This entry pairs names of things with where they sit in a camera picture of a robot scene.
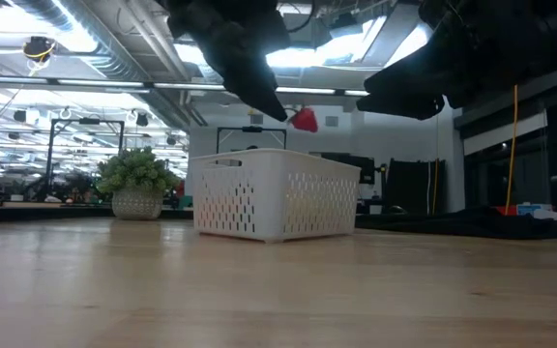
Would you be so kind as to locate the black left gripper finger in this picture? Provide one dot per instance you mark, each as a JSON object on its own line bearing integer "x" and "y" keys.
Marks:
{"x": 249, "y": 77}

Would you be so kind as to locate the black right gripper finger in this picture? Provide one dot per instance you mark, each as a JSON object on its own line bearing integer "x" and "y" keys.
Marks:
{"x": 404, "y": 106}
{"x": 419, "y": 77}

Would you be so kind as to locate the red toy strawberry with leaves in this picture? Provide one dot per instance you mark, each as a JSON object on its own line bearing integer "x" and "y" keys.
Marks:
{"x": 306, "y": 121}

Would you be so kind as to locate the black monitor on arm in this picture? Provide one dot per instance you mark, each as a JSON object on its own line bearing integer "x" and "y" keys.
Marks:
{"x": 368, "y": 169}

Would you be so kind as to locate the black upright panel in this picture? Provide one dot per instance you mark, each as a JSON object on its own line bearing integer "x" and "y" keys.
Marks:
{"x": 414, "y": 183}

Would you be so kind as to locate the white perforated plastic basket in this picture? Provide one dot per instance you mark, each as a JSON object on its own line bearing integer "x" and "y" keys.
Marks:
{"x": 278, "y": 164}

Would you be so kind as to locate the long ceiling light bar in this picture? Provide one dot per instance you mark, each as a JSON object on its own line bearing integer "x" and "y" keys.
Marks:
{"x": 99, "y": 83}

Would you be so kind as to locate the red bin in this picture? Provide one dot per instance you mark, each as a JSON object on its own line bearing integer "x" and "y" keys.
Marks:
{"x": 508, "y": 211}

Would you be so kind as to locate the light green plant woven pot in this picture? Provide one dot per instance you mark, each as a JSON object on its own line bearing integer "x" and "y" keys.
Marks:
{"x": 136, "y": 171}

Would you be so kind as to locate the blue box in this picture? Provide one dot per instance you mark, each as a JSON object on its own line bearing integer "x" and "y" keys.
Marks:
{"x": 530, "y": 210}

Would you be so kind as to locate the thin black frame stand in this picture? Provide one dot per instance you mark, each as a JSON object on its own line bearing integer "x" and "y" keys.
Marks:
{"x": 252, "y": 129}

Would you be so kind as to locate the grey wall vent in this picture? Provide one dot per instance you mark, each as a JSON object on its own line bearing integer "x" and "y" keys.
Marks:
{"x": 332, "y": 121}

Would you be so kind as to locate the black background rig frame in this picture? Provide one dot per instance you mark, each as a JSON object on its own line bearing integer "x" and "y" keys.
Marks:
{"x": 87, "y": 121}

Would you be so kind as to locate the black aluminium table frame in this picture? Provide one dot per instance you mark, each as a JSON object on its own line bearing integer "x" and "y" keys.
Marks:
{"x": 41, "y": 213}

